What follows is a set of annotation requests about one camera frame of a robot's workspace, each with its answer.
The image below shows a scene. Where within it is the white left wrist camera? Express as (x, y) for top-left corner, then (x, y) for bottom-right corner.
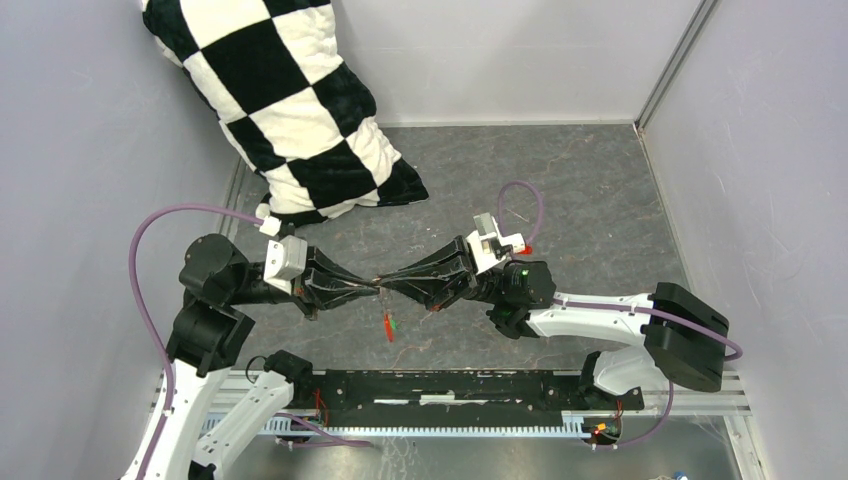
(259, 216), (308, 289)

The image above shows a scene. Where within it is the silver keyring with red tool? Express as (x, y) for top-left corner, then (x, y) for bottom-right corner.
(378, 286), (395, 343)

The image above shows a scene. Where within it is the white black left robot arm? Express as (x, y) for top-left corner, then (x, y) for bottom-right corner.
(124, 234), (379, 479)

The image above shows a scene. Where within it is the black white checkered pillow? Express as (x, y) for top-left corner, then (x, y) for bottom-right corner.
(141, 1), (429, 227)

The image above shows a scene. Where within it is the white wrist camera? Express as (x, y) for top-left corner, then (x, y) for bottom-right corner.
(259, 216), (308, 289)
(465, 213), (527, 274)

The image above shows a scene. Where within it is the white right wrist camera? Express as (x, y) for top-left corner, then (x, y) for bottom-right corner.
(465, 213), (527, 274)

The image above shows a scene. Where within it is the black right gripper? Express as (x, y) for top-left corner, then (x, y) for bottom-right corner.
(377, 236), (506, 313)

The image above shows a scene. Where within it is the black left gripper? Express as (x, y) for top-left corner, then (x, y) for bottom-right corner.
(229, 241), (382, 318)

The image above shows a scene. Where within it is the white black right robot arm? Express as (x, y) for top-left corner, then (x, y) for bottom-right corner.
(376, 233), (740, 408)

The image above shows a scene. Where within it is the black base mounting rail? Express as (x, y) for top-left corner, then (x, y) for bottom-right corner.
(288, 370), (645, 428)

